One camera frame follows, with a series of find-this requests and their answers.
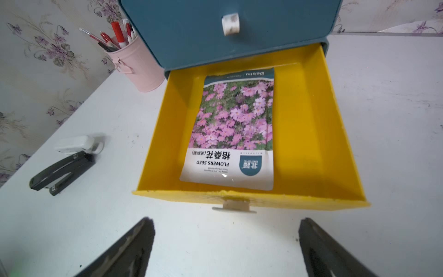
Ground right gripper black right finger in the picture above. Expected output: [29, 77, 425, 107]
[299, 218, 375, 277]

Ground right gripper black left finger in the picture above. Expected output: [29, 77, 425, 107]
[77, 217, 155, 277]

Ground yellow drawer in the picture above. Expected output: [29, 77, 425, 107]
[135, 44, 369, 211]

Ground pink flowers seed bag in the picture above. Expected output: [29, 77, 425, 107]
[180, 68, 275, 191]

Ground teal drawer cabinet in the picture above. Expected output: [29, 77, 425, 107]
[117, 0, 343, 78]

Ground teal top drawer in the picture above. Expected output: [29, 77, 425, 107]
[119, 0, 343, 70]

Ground pink pen cup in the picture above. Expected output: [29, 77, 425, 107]
[107, 36, 165, 92]

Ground red and black pens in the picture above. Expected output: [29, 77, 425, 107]
[79, 18, 139, 53]

